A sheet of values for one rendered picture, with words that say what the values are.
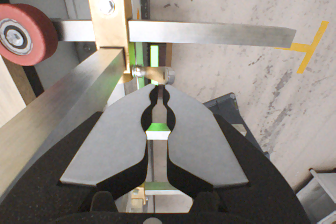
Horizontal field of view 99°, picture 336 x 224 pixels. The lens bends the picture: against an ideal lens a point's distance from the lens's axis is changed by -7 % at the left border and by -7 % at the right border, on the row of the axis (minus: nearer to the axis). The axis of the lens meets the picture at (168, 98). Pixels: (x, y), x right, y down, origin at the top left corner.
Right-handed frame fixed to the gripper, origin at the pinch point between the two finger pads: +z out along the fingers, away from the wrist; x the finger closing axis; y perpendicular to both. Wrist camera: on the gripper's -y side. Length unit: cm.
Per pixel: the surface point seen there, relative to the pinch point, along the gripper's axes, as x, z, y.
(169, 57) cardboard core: 4, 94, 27
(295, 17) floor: 89, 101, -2
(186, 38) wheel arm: 3.7, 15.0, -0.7
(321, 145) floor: 186, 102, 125
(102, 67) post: -6.5, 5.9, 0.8
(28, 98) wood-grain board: -23.6, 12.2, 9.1
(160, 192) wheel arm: 0, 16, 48
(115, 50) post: -6.9, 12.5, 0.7
